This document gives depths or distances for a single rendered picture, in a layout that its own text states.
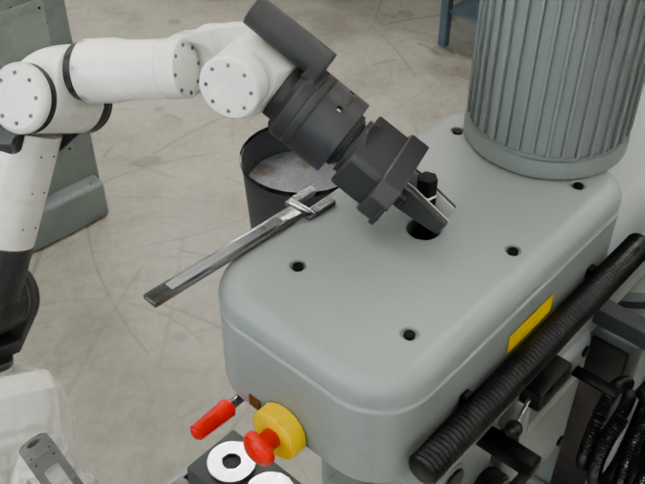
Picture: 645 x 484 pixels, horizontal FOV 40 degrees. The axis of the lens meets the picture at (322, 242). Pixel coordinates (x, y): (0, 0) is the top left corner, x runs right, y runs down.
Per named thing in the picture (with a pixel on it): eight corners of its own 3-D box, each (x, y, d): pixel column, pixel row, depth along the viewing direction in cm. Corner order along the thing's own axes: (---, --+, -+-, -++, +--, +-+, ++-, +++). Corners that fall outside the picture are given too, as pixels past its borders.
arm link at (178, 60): (274, 107, 90) (161, 108, 95) (305, 75, 97) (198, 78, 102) (263, 45, 87) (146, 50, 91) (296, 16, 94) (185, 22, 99)
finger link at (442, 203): (458, 206, 93) (412, 170, 93) (441, 223, 96) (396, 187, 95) (462, 198, 94) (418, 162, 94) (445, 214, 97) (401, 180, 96)
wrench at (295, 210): (161, 314, 85) (160, 308, 85) (136, 294, 88) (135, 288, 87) (335, 205, 99) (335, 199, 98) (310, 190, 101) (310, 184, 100)
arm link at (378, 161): (396, 180, 101) (315, 114, 100) (444, 128, 94) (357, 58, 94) (355, 244, 92) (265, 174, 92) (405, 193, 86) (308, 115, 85)
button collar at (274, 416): (294, 471, 91) (293, 434, 87) (252, 438, 94) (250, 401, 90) (307, 458, 92) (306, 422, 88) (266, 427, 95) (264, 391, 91)
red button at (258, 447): (266, 477, 89) (265, 453, 86) (239, 455, 91) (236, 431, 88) (289, 457, 91) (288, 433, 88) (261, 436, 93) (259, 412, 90)
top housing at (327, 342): (382, 515, 87) (392, 411, 76) (203, 379, 100) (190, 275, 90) (611, 277, 114) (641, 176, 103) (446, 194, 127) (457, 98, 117)
